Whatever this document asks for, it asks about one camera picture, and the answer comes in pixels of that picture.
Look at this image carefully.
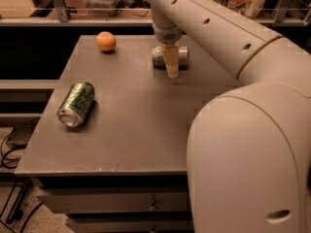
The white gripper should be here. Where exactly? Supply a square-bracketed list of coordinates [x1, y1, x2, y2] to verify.
[152, 8, 183, 79]

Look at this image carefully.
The white 7up can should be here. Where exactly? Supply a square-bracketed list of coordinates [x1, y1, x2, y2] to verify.
[153, 46, 189, 67]

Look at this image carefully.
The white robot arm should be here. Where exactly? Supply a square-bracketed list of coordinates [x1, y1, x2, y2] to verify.
[147, 0, 311, 233]

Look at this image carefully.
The green soda can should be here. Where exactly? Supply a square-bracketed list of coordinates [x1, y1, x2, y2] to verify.
[56, 82, 95, 127]

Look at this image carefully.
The orange fruit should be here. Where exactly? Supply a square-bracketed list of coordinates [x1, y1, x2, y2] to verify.
[96, 31, 117, 51]

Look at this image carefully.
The clear plastic container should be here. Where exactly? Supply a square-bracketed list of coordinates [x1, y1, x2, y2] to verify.
[84, 0, 121, 17]

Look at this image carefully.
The grey drawer cabinet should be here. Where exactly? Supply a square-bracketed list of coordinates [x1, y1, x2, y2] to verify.
[16, 36, 238, 233]

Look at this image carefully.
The metal shelf rail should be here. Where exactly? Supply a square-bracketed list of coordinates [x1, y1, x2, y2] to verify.
[0, 0, 311, 26]

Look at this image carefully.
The black cables left floor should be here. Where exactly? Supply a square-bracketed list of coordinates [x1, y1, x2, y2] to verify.
[0, 117, 43, 233]

